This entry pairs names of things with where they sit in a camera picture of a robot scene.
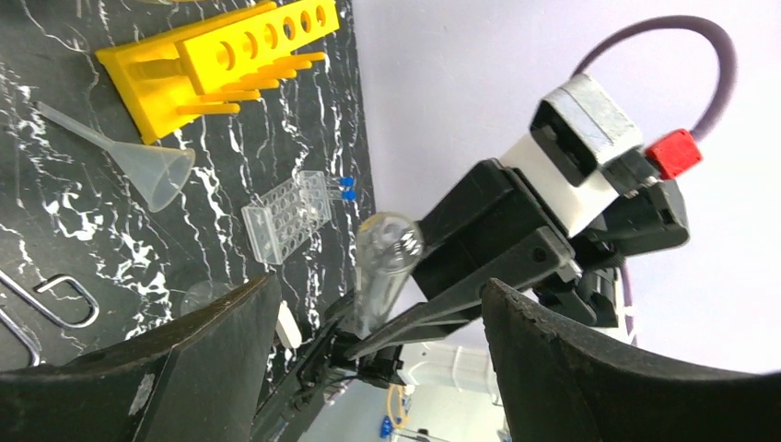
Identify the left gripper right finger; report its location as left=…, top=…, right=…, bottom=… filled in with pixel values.
left=482, top=279, right=780, bottom=441

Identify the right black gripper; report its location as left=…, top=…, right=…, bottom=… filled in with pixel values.
left=344, top=158, right=594, bottom=360

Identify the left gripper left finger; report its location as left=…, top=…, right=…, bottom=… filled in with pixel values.
left=1, top=275, right=281, bottom=441

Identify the glass test tube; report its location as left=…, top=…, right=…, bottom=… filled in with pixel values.
left=354, top=212, right=425, bottom=339

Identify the blue capped vial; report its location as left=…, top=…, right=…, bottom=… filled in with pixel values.
left=325, top=176, right=355, bottom=190
left=326, top=189, right=356, bottom=202

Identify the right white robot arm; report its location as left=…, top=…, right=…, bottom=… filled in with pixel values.
left=344, top=159, right=690, bottom=360

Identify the small glass beaker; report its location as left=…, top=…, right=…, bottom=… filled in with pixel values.
left=180, top=280, right=235, bottom=316

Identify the clear acrylic tube rack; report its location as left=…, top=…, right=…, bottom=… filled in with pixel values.
left=240, top=171, right=332, bottom=265

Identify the clear plastic funnel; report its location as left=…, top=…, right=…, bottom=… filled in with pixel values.
left=35, top=101, right=196, bottom=213

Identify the yellow test tube rack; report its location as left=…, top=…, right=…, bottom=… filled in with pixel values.
left=96, top=0, right=340, bottom=145

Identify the black base frame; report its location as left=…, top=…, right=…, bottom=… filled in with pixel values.
left=249, top=291, right=403, bottom=441

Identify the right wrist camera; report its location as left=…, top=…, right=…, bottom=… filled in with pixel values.
left=500, top=73, right=703, bottom=239

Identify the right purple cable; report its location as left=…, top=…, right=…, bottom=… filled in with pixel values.
left=570, top=15, right=739, bottom=349

